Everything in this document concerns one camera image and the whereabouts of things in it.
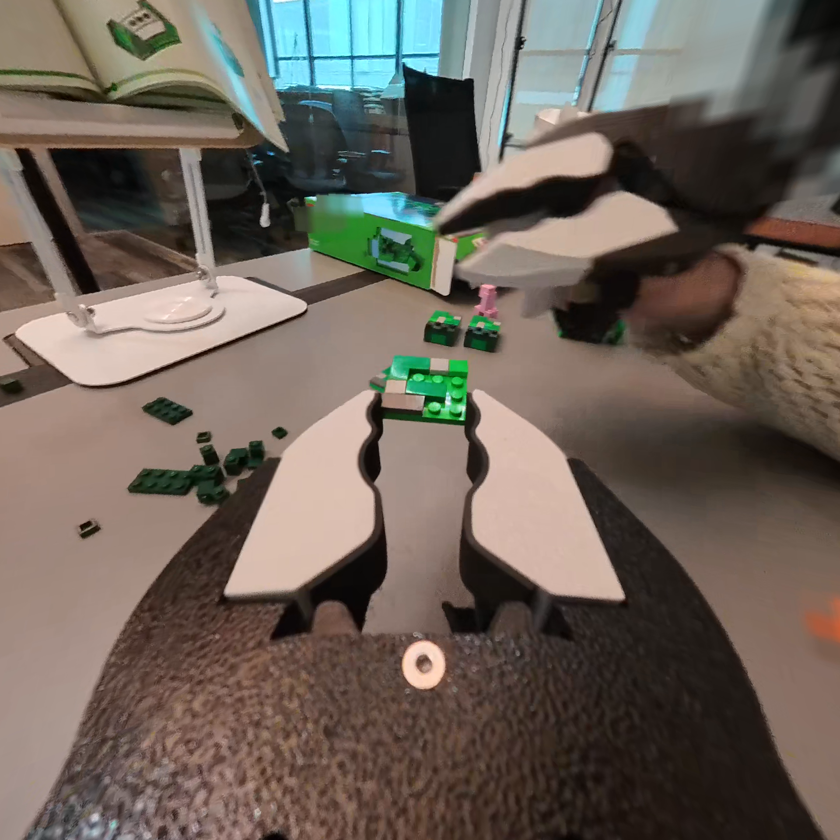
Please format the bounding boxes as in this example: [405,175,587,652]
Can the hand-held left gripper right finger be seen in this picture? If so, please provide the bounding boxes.
[441,390,627,637]

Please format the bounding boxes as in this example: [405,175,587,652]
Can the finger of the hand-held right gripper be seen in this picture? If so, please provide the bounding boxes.
[435,131,616,235]
[456,190,681,319]

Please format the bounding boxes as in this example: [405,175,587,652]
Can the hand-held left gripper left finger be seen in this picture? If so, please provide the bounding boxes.
[223,390,388,641]

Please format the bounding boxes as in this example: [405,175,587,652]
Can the dark grey lego tile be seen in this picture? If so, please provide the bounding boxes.
[382,381,425,414]

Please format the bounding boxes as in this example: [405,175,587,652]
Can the bright green lego base plate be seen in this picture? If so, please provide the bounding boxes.
[369,355,471,426]

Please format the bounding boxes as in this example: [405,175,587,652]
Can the pile of dark green lego pieces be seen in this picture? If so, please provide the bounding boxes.
[77,425,290,540]

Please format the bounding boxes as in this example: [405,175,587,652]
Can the dark green lego cube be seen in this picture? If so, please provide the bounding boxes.
[423,310,462,347]
[463,316,503,353]

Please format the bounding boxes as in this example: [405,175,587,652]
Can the dark green lego plate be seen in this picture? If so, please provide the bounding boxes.
[142,397,194,426]

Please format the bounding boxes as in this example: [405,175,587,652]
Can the green lego box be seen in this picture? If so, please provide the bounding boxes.
[305,192,491,296]

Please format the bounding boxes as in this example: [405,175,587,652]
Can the lego instruction booklet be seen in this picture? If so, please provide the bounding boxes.
[0,0,290,152]

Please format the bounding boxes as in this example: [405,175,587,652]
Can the person's right hand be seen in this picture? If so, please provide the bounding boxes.
[625,251,747,355]

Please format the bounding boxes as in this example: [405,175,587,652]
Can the black office chair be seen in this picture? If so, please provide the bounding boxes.
[402,64,484,202]

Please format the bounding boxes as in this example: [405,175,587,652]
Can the grey mesh office chair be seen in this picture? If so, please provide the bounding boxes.
[279,98,352,194]

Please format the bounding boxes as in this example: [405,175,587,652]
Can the white stand base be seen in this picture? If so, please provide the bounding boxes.
[0,92,308,388]

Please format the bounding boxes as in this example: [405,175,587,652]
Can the orange brick separator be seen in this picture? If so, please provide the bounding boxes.
[804,594,840,647]

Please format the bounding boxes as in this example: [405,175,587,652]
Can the white hanging cord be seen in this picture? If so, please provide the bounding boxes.
[252,147,272,229]

